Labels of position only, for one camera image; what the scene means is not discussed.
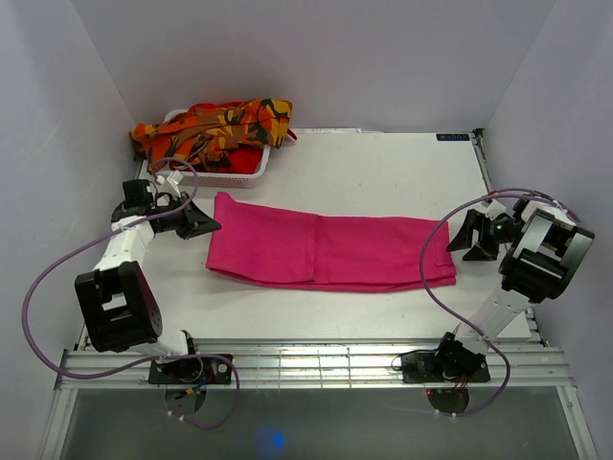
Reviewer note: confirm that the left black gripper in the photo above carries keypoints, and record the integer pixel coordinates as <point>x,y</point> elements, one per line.
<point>194,218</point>

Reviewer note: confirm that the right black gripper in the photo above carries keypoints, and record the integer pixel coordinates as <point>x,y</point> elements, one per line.
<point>483,251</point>

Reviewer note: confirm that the pink trousers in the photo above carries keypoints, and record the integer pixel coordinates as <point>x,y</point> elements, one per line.
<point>277,248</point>

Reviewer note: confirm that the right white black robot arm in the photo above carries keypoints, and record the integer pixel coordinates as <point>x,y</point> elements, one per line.
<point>546,249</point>

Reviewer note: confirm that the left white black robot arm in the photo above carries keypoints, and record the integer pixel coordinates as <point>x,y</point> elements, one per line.
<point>116,301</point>

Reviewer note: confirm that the orange camouflage trousers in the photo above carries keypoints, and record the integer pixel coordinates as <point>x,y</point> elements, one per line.
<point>281,111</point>

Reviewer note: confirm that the white plastic basket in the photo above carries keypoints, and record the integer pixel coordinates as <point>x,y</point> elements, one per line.
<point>230,181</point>

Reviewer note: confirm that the red garment in basket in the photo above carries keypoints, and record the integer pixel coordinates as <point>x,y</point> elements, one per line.
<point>242,160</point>

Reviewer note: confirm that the blue label sticker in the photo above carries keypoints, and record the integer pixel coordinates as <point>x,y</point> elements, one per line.
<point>453,137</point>

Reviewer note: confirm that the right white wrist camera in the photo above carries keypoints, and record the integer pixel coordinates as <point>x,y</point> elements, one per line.
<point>494,209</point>

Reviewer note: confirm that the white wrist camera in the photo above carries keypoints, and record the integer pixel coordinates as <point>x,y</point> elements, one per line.
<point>494,209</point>
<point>169,182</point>

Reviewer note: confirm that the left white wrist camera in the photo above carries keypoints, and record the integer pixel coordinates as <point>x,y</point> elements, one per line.
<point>169,182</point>

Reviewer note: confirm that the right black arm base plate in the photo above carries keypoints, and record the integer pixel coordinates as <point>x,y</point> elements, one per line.
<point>417,367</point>

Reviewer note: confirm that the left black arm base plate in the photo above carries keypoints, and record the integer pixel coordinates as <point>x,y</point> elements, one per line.
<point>192,371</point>

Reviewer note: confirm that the aluminium front rail frame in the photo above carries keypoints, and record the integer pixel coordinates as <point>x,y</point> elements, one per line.
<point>344,364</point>

